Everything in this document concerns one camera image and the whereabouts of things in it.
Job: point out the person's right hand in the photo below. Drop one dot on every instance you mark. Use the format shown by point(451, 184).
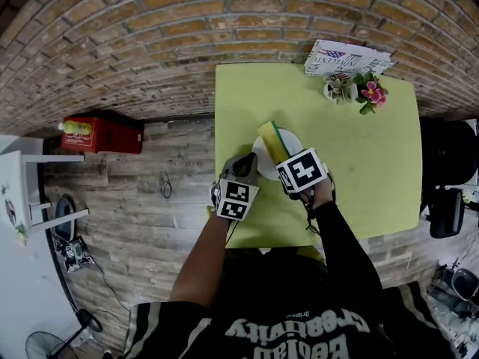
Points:
point(323, 194)

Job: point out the grey oval device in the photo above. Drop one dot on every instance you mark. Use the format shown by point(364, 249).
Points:
point(63, 217)

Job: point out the person's black printed shirt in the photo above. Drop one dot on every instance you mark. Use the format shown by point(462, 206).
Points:
point(284, 305)

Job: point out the pink flower in white pot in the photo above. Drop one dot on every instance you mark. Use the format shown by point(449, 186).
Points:
point(371, 92)

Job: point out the white round plate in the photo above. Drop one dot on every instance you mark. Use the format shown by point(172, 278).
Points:
point(263, 159)

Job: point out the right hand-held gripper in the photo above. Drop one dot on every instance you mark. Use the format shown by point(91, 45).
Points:
point(303, 170)

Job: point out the light green tablecloth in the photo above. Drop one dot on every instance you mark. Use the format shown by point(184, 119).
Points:
point(374, 155)

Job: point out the black floor fan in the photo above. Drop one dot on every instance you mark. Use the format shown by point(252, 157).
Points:
point(91, 322)

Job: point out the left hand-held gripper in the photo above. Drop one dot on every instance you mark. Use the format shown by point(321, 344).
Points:
point(234, 200)

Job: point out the printed white sign board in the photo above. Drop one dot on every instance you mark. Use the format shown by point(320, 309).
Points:
point(337, 60)

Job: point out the black backpack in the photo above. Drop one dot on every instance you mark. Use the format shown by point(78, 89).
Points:
point(447, 213)

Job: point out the yellow green sponge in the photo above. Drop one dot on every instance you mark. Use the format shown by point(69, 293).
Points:
point(275, 144)

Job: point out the person's left forearm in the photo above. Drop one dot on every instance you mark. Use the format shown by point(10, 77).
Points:
point(202, 256)

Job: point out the red box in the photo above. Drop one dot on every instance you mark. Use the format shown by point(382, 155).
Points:
point(112, 137)

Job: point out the succulent in white pot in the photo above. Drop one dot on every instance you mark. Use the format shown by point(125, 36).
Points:
point(338, 90)

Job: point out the person's right forearm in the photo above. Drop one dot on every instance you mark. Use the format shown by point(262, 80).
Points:
point(344, 245)

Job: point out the black office chair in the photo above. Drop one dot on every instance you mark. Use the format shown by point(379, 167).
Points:
point(445, 152)

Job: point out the grey round device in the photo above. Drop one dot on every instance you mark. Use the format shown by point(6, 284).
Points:
point(466, 284)

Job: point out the yellow drink bottle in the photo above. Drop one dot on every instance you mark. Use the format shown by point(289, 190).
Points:
point(76, 127)

